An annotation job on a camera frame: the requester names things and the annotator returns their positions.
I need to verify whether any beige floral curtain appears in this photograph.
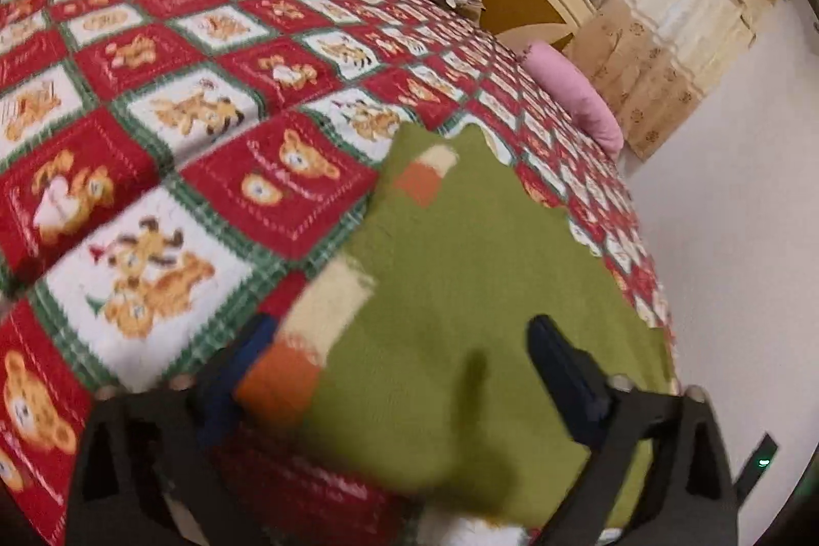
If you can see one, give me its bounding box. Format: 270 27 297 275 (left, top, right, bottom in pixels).
483 0 791 163

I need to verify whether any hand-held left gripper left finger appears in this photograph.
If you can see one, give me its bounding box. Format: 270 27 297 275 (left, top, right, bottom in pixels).
64 316 276 546

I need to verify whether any green orange cream striped sweater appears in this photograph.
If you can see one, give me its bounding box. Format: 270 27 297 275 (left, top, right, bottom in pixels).
233 120 679 540

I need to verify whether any pink pillow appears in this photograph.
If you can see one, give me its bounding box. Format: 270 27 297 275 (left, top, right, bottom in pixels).
521 40 624 160

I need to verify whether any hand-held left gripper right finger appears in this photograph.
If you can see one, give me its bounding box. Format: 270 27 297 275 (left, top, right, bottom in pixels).
526 316 740 546

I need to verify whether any red checkered bear print blanket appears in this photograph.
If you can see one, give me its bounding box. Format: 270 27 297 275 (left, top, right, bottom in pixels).
0 0 679 546

